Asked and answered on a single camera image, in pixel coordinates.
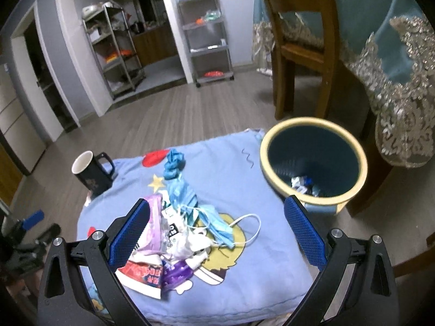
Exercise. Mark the white bowl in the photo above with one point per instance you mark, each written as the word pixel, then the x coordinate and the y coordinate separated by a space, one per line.
pixel 90 10

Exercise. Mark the white cabinet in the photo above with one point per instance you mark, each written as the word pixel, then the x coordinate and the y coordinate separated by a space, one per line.
pixel 17 122

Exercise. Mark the orange packets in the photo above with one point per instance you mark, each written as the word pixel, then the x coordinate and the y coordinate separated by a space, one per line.
pixel 117 56

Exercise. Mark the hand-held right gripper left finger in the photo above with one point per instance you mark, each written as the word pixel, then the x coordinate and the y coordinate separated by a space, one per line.
pixel 129 234

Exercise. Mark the grey trolley rack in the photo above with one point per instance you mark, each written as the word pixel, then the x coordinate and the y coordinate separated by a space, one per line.
pixel 207 51

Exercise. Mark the table with lace tablecloth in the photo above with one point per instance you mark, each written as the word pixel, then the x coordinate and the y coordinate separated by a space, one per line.
pixel 390 57

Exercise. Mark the black ceramic mug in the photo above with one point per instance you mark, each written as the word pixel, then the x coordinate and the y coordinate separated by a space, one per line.
pixel 93 183

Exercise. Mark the wooden kitchen cabinet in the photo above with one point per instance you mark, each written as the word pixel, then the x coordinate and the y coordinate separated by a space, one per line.
pixel 156 46

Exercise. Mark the dark cooking pot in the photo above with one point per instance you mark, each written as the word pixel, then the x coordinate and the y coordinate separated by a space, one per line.
pixel 138 28

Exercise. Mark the steel shelf rack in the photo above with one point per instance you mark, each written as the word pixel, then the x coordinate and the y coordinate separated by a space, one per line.
pixel 117 71

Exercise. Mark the white tissue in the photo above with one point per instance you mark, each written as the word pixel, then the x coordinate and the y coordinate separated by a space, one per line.
pixel 188 244

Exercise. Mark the red white snack packet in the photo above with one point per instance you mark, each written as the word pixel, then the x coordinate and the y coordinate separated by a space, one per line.
pixel 142 275

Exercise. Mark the wooden chair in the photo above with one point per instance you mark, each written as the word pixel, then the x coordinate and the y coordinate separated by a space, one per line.
pixel 289 54

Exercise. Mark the purple plastic packet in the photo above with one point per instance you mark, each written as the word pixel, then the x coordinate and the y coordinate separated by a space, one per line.
pixel 154 224

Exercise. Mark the blue cartoon printed blanket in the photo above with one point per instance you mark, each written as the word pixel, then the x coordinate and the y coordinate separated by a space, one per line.
pixel 238 183

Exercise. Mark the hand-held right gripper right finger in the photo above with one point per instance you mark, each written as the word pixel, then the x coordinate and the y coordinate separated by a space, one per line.
pixel 304 234

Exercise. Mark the blue bin with yellow rim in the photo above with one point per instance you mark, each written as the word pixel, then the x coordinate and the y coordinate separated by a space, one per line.
pixel 326 152

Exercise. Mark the teal packets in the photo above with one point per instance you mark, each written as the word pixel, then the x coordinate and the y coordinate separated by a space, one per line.
pixel 210 16

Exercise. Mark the white medicine box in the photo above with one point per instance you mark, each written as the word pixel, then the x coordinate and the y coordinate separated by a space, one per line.
pixel 173 225

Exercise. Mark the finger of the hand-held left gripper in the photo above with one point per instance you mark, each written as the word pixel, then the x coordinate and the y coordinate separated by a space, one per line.
pixel 32 219
pixel 49 233

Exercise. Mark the white blue wrapper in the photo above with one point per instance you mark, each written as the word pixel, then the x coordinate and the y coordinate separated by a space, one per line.
pixel 302 184

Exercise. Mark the blue face mask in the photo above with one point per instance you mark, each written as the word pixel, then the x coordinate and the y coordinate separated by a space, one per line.
pixel 181 193
pixel 219 227

